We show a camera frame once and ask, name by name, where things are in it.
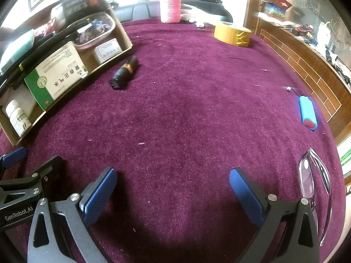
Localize pale green pack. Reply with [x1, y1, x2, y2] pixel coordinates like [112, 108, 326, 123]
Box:
[0, 29, 36, 74]

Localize black bag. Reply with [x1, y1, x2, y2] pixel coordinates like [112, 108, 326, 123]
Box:
[184, 0, 233, 22]

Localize white cloth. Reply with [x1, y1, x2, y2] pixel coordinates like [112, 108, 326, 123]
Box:
[181, 4, 228, 28]

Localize black roll with gold label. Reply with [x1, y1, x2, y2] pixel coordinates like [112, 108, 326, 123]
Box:
[109, 55, 139, 90]

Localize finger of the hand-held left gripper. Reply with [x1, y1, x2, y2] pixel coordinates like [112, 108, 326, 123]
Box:
[0, 156, 65, 211]
[0, 146, 27, 180]

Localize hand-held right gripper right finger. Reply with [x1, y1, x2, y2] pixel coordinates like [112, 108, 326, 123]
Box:
[229, 168, 321, 263]

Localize green and white medicine box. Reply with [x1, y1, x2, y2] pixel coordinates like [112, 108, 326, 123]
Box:
[24, 42, 89, 111]

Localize white pill bottle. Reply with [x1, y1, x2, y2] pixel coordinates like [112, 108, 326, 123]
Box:
[5, 100, 32, 137]

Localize small white box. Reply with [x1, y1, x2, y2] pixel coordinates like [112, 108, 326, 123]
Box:
[93, 38, 122, 63]

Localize wooden cabinet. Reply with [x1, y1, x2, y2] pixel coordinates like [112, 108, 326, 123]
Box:
[258, 14, 351, 143]

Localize pile of cables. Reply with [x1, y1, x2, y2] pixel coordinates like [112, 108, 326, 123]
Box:
[291, 23, 319, 44]

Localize green printed panel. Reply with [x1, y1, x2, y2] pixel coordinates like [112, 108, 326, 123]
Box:
[338, 145, 351, 170]

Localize clear pink pencil case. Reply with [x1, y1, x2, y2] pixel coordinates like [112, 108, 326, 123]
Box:
[66, 12, 116, 51]

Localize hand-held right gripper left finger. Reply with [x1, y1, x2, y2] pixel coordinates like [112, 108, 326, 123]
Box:
[27, 167, 118, 263]

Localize clear eyeglasses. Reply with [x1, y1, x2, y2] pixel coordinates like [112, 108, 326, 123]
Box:
[298, 148, 333, 247]

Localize red packet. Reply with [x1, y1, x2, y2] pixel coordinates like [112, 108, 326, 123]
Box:
[33, 23, 59, 37]

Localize pink knitted bottle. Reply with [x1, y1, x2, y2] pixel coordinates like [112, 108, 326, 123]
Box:
[160, 0, 182, 24]

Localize colourful cardboard box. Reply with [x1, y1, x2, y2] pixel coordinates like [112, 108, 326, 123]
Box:
[259, 0, 294, 20]

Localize yellow tape roll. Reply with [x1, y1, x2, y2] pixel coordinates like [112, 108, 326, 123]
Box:
[214, 22, 252, 48]

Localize wooden door frame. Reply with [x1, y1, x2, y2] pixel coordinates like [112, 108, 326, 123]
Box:
[245, 0, 265, 35]

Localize blue battery pack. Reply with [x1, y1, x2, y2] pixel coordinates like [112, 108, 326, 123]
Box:
[285, 86, 318, 130]

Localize black pen with yellow ends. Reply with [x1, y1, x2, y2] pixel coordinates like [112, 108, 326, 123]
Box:
[19, 27, 83, 70]

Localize white plastic container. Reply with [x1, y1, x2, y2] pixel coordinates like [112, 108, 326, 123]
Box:
[318, 22, 332, 44]

